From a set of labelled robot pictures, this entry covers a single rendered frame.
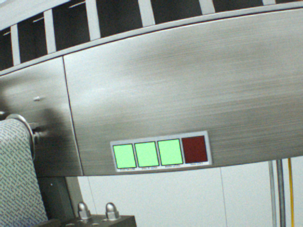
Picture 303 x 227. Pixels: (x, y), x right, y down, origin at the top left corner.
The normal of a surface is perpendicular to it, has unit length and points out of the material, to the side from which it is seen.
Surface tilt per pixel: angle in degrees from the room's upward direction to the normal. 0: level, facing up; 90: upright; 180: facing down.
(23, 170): 90
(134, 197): 90
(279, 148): 90
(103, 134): 90
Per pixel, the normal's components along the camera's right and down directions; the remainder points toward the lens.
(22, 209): 0.81, -0.11
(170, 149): -0.56, 0.14
